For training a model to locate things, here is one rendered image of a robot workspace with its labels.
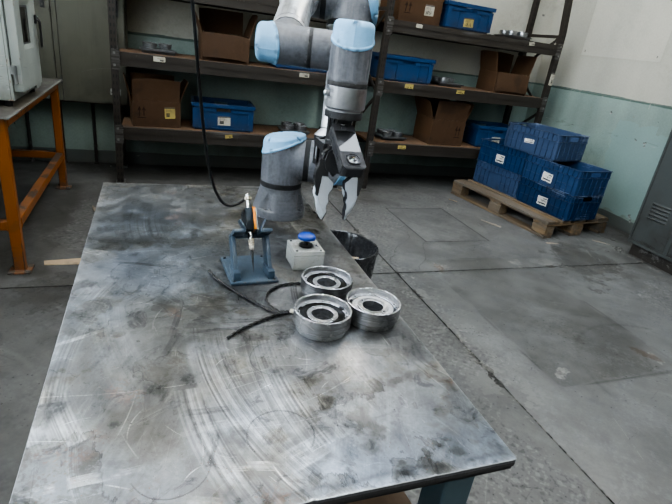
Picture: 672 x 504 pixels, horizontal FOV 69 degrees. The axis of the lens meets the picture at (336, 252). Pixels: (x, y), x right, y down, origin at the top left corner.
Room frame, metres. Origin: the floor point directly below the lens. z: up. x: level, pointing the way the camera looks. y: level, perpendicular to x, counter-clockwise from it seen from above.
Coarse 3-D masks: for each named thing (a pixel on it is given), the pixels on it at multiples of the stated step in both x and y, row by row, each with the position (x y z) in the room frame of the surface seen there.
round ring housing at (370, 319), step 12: (360, 288) 0.85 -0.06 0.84; (372, 288) 0.86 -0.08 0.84; (348, 300) 0.80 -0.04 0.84; (360, 300) 0.82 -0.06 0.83; (372, 300) 0.83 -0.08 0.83; (396, 300) 0.83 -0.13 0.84; (360, 312) 0.76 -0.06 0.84; (372, 312) 0.79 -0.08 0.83; (384, 312) 0.79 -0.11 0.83; (396, 312) 0.78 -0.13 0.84; (360, 324) 0.77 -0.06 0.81; (372, 324) 0.76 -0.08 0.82; (384, 324) 0.76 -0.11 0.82
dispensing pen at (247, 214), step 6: (246, 198) 0.98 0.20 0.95; (246, 204) 0.98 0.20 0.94; (246, 210) 0.95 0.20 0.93; (252, 210) 0.95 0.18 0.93; (246, 216) 0.94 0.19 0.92; (252, 216) 0.95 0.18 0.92; (246, 222) 0.93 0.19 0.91; (252, 222) 0.94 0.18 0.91; (246, 228) 0.93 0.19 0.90; (252, 228) 0.93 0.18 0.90; (252, 234) 0.94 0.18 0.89; (252, 240) 0.93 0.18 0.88; (252, 246) 0.93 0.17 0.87; (252, 252) 0.92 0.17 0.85; (252, 258) 0.92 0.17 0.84; (252, 264) 0.91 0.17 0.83
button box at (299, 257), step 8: (288, 240) 1.03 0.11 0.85; (296, 240) 1.04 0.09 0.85; (288, 248) 1.02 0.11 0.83; (296, 248) 0.99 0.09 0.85; (304, 248) 1.00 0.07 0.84; (312, 248) 1.01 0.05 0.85; (320, 248) 1.01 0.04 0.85; (288, 256) 1.01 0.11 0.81; (296, 256) 0.97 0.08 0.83; (304, 256) 0.98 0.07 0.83; (312, 256) 0.99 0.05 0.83; (320, 256) 0.99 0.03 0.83; (296, 264) 0.97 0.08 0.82; (304, 264) 0.98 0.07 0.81; (312, 264) 0.99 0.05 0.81; (320, 264) 1.00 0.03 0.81
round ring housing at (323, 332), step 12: (300, 300) 0.78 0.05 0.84; (312, 300) 0.80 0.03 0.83; (324, 300) 0.80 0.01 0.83; (336, 300) 0.80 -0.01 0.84; (312, 312) 0.76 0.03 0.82; (324, 312) 0.78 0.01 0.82; (336, 312) 0.77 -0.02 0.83; (348, 312) 0.77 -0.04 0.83; (300, 324) 0.72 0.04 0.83; (312, 324) 0.71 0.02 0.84; (324, 324) 0.70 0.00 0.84; (336, 324) 0.71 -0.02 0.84; (348, 324) 0.74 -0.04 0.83; (312, 336) 0.71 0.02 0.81; (324, 336) 0.70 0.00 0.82; (336, 336) 0.72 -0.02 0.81
